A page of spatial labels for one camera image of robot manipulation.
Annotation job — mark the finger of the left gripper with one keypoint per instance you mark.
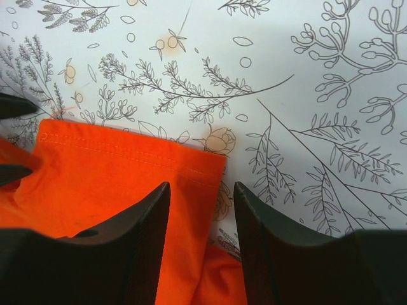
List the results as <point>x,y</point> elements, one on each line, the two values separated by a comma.
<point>12,106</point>
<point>11,173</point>

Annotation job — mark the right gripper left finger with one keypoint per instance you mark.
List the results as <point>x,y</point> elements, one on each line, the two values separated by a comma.
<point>115,262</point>

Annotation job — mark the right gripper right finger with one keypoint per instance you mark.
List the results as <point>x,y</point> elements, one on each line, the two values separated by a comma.
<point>285,262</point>

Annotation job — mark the orange t shirt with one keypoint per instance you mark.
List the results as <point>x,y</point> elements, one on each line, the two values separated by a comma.
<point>84,174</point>

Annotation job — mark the floral patterned table mat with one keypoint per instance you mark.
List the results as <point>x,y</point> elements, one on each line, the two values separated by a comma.
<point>306,99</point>

